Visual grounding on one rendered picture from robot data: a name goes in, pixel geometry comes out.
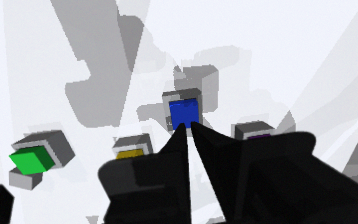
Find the grey block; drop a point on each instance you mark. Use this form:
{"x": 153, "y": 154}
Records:
{"x": 27, "y": 182}

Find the yellow button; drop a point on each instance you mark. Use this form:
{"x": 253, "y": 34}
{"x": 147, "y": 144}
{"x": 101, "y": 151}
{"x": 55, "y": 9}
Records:
{"x": 132, "y": 146}

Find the blue button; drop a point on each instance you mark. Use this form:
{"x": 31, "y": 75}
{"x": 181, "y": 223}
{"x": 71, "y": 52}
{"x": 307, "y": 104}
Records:
{"x": 182, "y": 106}

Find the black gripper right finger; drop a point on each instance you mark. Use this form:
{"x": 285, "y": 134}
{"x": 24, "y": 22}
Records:
{"x": 226, "y": 160}

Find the green button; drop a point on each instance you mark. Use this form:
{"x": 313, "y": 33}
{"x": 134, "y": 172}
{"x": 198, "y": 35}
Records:
{"x": 40, "y": 152}

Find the purple button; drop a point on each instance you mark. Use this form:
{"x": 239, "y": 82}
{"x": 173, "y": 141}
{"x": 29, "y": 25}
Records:
{"x": 253, "y": 130}

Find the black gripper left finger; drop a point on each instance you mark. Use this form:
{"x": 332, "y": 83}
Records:
{"x": 168, "y": 167}

